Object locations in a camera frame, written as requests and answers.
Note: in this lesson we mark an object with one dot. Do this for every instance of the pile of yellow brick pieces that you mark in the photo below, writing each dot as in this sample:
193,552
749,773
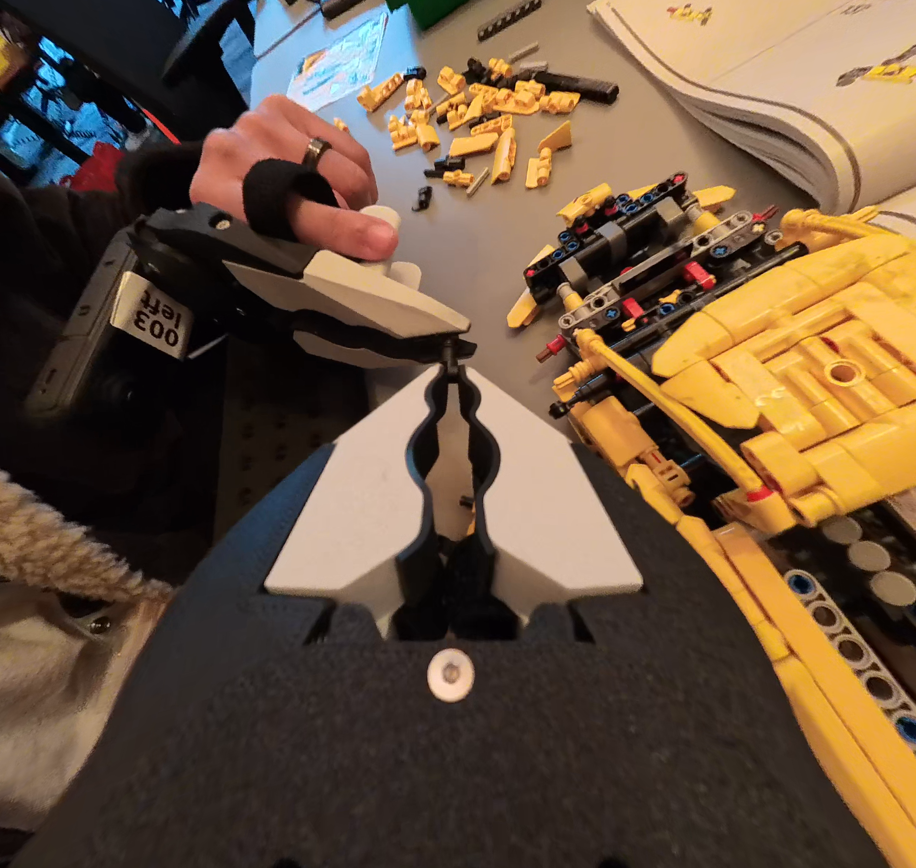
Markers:
473,124

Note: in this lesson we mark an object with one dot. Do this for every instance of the printed sticker sheet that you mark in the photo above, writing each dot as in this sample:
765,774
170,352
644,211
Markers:
341,59

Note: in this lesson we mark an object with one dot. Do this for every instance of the yellow toy brick car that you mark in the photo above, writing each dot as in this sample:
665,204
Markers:
773,381

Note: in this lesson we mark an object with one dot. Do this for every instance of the open instruction booklet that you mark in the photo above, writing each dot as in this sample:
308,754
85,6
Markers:
773,67

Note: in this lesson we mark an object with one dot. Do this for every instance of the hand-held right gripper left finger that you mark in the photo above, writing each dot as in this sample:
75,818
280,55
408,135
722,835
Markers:
351,525

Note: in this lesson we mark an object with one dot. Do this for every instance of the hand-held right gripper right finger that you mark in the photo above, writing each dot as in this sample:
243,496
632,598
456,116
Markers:
558,525

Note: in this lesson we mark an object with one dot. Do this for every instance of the long black brick beam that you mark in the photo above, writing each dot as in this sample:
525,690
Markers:
551,84

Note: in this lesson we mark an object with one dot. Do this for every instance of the small black perforated beam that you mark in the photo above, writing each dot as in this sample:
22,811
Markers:
510,16

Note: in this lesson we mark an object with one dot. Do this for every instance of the black studded mat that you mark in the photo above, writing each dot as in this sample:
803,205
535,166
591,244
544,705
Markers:
286,439

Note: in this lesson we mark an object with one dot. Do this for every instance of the small black brick piece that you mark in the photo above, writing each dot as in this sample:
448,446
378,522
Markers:
424,198

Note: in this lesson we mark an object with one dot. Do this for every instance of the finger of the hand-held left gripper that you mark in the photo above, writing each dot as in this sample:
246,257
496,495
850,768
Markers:
372,288
379,350

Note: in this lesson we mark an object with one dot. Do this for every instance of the black office chair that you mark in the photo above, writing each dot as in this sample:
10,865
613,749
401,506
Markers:
129,24

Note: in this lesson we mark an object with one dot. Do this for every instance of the dark sherpa-lined jacket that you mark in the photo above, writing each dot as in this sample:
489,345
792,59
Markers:
57,625

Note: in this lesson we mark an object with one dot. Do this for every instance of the grey desk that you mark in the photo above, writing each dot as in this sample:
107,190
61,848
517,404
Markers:
473,260

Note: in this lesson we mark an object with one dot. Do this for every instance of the black brick pin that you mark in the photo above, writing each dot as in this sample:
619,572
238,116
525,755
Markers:
455,357

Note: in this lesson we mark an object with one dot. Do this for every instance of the person's left hand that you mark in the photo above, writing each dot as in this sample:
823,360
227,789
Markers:
272,138

